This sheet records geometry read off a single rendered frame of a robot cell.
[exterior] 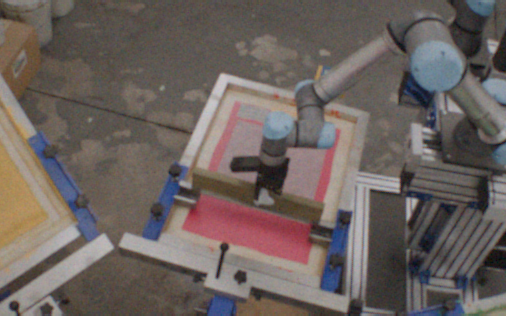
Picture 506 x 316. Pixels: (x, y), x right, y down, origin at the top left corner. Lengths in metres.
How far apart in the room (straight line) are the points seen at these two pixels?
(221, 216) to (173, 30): 2.34
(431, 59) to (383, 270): 1.60
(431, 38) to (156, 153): 2.19
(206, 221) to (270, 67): 2.10
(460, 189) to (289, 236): 0.59
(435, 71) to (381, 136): 2.24
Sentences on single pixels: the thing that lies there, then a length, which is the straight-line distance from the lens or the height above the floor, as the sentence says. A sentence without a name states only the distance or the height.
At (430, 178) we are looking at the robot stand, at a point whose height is 1.11.
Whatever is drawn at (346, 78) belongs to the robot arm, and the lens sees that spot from 1.70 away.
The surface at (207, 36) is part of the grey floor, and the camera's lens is 4.16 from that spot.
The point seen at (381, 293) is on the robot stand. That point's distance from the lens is 2.87.
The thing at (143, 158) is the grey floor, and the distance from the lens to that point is 3.42.
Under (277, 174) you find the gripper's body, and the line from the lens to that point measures 1.78.
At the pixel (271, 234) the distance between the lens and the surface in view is 2.01.
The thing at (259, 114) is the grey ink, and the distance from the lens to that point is 2.33.
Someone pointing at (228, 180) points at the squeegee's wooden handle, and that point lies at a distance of 1.88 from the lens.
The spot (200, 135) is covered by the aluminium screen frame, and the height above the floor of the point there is 0.99.
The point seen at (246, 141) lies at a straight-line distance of 2.24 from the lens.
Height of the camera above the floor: 2.63
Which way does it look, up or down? 50 degrees down
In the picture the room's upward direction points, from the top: 10 degrees clockwise
